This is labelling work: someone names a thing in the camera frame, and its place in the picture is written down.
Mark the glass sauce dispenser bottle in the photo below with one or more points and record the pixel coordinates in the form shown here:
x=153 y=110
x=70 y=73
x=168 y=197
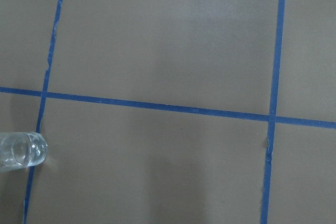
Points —
x=22 y=150

